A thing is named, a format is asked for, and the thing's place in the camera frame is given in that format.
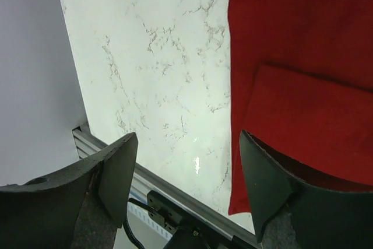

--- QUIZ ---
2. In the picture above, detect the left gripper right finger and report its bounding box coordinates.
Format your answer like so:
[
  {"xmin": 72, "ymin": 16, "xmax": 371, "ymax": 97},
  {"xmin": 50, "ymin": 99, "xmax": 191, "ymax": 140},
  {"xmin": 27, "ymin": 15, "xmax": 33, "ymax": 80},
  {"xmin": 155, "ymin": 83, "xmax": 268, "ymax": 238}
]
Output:
[{"xmin": 240, "ymin": 131, "xmax": 372, "ymax": 248}]

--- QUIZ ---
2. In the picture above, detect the aluminium rail frame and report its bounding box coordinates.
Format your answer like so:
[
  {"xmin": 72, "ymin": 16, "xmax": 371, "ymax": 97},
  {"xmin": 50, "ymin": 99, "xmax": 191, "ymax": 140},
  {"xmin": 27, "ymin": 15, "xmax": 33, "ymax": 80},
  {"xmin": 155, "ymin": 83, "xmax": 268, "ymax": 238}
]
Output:
[{"xmin": 72, "ymin": 124, "xmax": 261, "ymax": 248}]

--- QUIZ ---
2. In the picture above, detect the dark red t-shirt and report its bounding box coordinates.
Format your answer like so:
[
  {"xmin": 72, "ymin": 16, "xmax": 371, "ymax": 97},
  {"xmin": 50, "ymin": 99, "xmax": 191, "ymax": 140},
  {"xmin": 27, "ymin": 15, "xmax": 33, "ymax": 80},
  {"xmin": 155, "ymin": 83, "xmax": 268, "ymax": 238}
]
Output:
[{"xmin": 228, "ymin": 0, "xmax": 372, "ymax": 215}]

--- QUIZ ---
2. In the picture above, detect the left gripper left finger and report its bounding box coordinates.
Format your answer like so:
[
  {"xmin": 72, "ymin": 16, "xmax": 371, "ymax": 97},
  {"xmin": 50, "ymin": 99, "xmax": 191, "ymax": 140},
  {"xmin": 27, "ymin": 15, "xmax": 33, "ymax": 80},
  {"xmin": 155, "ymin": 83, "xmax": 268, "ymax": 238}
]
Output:
[{"xmin": 1, "ymin": 133, "xmax": 138, "ymax": 248}]

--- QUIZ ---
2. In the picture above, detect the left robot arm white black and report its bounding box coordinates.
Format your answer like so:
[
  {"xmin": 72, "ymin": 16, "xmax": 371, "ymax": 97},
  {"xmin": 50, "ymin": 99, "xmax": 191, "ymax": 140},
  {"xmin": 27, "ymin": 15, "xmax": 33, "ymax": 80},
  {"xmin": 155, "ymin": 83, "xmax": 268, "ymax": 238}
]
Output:
[{"xmin": 1, "ymin": 131, "xmax": 372, "ymax": 248}]

